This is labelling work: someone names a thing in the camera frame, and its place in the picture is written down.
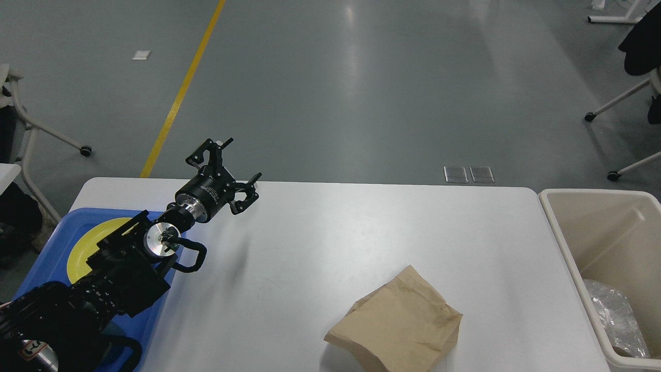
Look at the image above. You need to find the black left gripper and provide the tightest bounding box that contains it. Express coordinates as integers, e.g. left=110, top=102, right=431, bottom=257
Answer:
left=175, top=137, right=262, bottom=223

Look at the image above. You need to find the yellow plastic plate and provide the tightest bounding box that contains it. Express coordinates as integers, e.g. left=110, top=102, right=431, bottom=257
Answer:
left=66, top=217, right=130, bottom=284

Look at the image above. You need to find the silver foil wrapper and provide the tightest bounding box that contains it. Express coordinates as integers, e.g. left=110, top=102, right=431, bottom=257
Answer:
left=584, top=280, right=651, bottom=359

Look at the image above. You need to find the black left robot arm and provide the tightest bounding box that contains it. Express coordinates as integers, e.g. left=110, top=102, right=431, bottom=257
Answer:
left=1, top=137, right=261, bottom=371

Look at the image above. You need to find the blue plastic tray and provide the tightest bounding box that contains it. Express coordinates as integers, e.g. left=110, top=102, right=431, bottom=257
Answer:
left=14, top=208, right=174, bottom=371

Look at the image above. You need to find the white office chair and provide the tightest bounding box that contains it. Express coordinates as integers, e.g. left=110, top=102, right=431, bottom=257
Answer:
left=2, top=64, right=93, bottom=224

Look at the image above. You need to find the white side table edge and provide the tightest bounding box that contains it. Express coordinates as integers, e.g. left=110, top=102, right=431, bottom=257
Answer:
left=0, top=163, right=21, bottom=194

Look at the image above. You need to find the brown paper bag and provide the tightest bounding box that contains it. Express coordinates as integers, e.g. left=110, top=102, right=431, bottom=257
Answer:
left=324, top=266, right=463, bottom=371

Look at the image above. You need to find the beige plastic bin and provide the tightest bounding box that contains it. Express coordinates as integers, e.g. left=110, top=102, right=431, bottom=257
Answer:
left=539, top=189, right=660, bottom=371

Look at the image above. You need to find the right side office chair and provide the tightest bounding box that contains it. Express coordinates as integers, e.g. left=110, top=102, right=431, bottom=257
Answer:
left=584, top=8, right=661, bottom=182

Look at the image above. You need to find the white desk frame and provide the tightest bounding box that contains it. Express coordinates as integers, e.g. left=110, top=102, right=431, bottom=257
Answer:
left=586, top=1, right=658, bottom=24

